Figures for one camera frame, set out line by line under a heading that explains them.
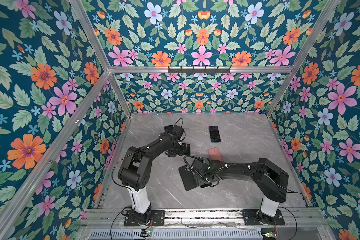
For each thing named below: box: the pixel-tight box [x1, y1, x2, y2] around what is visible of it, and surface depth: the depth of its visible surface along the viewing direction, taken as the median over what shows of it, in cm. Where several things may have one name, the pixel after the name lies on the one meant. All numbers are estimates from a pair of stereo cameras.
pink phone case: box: [207, 147, 224, 162], surface depth 100 cm
